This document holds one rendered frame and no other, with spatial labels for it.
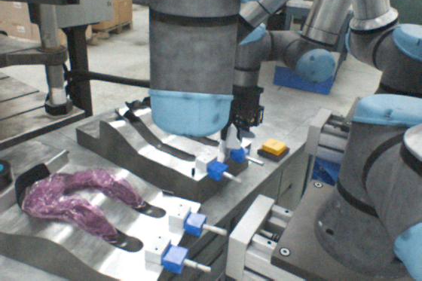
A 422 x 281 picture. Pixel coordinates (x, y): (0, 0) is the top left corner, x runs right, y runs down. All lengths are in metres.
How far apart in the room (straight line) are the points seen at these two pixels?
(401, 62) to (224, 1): 0.73
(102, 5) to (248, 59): 0.94
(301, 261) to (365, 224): 0.10
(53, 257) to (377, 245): 0.60
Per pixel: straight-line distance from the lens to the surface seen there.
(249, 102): 0.96
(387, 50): 1.01
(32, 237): 0.85
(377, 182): 0.46
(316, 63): 0.82
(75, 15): 1.64
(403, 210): 0.41
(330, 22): 0.83
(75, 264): 0.83
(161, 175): 1.03
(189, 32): 0.29
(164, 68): 0.31
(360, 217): 0.56
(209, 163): 0.98
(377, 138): 0.49
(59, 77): 1.49
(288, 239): 0.61
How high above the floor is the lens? 1.45
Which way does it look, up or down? 26 degrees down
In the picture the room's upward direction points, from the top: 4 degrees clockwise
